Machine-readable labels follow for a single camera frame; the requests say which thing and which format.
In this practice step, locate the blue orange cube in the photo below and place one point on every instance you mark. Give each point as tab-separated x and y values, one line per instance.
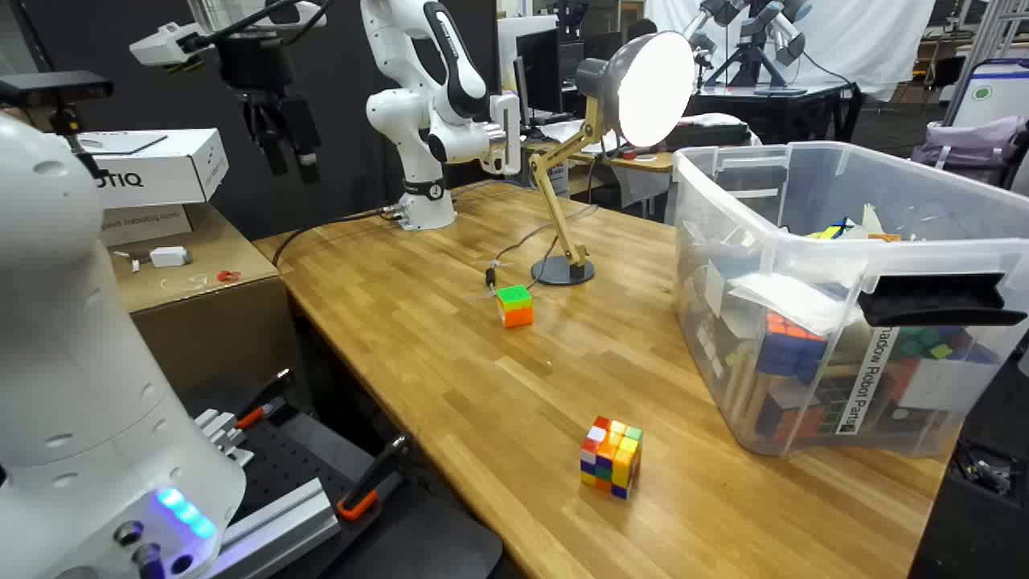
791	349

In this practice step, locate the black computer monitor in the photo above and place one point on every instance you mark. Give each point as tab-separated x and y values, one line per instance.
541	69

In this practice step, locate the black background table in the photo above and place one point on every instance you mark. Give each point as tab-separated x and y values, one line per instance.
781	114

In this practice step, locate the scrambled multicolour Rubik's cube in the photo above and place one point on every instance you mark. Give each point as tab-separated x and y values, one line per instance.
613	459

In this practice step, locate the black camera on stand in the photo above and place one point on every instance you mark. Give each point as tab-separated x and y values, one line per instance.
54	87

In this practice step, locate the black tripod equipment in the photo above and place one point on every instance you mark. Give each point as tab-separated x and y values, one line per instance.
750	52

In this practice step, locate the white backdrop sheet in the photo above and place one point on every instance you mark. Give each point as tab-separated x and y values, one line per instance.
855	42

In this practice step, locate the beige flat box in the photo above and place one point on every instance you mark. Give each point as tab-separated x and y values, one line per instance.
147	226

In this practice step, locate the silver aluminium extrusion rail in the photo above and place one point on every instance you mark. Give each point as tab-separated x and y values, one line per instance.
279	522

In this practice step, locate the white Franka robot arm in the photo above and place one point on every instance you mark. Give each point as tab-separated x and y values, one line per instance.
420	204

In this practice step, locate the red round sticker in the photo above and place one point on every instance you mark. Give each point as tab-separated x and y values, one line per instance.
226	273

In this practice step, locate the clear plastic storage container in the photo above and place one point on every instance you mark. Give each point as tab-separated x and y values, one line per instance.
729	214

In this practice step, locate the black perforated platform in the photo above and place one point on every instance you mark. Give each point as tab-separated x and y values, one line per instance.
428	534

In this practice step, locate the blue-lit robot black gripper finger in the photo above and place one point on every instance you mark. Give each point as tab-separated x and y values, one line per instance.
272	139
303	139

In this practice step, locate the silver metal bracket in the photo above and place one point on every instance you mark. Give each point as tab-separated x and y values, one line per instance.
221	429

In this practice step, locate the white label black text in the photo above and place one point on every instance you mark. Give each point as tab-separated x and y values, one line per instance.
869	382

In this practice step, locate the purple white bundle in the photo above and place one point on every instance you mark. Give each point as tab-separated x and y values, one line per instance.
966	146

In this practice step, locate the white cardboard box black print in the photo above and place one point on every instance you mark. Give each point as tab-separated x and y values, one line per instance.
161	162

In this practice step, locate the brown cardboard box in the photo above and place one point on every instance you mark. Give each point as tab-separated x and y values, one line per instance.
214	324

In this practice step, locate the wooden desk lamp grey shade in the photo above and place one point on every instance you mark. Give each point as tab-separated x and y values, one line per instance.
653	86

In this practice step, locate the green orange Rubik's cube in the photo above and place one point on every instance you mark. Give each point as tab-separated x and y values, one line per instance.
514	311

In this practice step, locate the small white device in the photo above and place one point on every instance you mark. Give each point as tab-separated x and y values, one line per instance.
168	254

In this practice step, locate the blue-lit robot black gripper body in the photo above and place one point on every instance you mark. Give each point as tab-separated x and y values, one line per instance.
258	66

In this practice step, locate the black container latch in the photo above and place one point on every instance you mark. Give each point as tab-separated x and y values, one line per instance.
936	301

